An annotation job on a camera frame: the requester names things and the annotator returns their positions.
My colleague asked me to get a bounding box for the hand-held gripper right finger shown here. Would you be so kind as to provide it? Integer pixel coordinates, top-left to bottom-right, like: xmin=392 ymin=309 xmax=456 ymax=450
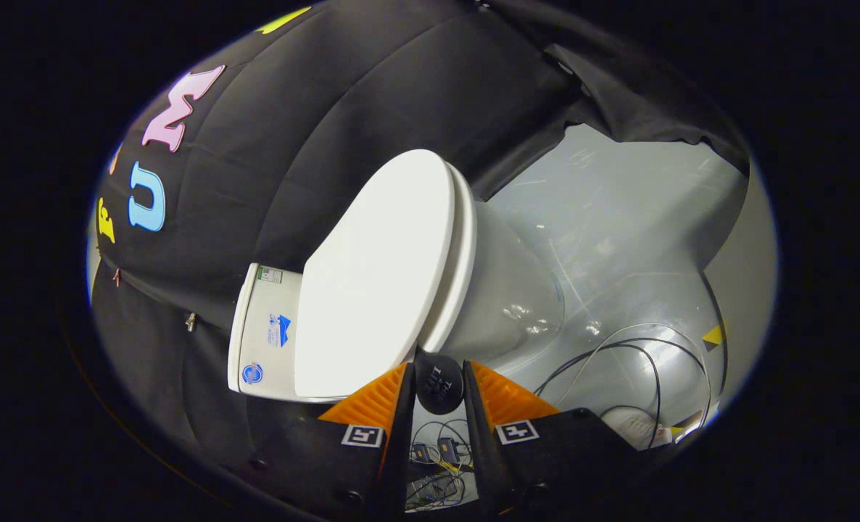
xmin=463 ymin=360 xmax=681 ymax=515

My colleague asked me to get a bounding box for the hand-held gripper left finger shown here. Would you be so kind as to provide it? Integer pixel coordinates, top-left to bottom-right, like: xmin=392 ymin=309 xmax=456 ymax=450
xmin=249 ymin=362 xmax=416 ymax=519

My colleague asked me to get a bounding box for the black round lid handle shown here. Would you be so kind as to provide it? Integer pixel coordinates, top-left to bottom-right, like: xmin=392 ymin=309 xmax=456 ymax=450
xmin=413 ymin=348 xmax=466 ymax=415

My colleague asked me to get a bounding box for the white toilet lid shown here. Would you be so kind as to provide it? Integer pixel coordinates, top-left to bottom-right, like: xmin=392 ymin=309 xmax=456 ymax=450
xmin=294 ymin=149 xmax=457 ymax=398

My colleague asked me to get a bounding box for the white ceramic toilet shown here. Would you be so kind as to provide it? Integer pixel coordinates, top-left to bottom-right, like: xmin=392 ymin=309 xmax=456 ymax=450
xmin=227 ymin=199 xmax=566 ymax=403

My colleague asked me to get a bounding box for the white toilet seat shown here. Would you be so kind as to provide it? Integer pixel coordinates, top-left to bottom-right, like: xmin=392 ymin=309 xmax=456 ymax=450
xmin=419 ymin=163 xmax=478 ymax=354

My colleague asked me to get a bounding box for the small white pad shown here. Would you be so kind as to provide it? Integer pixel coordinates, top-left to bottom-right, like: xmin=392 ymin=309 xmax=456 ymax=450
xmin=603 ymin=406 xmax=674 ymax=451

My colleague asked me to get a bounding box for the black backdrop cloth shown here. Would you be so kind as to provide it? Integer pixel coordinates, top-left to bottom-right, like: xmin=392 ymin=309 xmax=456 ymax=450
xmin=89 ymin=0 xmax=753 ymax=479

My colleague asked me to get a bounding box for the tangle of thin cables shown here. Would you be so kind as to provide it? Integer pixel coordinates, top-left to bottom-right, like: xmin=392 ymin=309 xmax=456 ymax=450
xmin=407 ymin=418 xmax=476 ymax=510

